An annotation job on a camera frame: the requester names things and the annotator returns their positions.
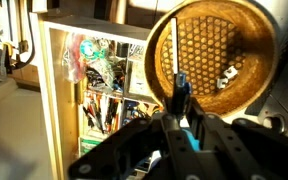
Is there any green white paper packet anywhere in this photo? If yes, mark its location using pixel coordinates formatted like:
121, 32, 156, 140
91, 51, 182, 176
78, 136, 103, 156

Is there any black floor cable bundle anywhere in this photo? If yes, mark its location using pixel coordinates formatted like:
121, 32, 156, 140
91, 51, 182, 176
0, 0, 37, 73

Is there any clear bag of trinkets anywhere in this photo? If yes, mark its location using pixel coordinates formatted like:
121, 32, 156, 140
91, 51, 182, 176
62, 33, 118, 84

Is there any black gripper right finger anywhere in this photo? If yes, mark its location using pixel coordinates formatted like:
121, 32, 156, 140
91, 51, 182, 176
184, 83, 288, 180

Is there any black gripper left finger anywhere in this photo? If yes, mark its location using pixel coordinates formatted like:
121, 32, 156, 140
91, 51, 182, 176
67, 79, 198, 180

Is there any woven wicker basket bowl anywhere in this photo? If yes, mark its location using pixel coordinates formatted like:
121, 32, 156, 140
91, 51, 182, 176
143, 0, 281, 118

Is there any light wooden drawer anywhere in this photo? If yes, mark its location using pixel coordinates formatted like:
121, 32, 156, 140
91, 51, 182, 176
30, 13, 167, 180

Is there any white plastic clip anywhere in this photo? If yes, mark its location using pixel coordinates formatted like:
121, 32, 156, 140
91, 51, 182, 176
216, 65, 239, 90

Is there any white pen with blue cap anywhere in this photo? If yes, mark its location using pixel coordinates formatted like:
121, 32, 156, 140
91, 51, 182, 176
169, 17, 189, 98

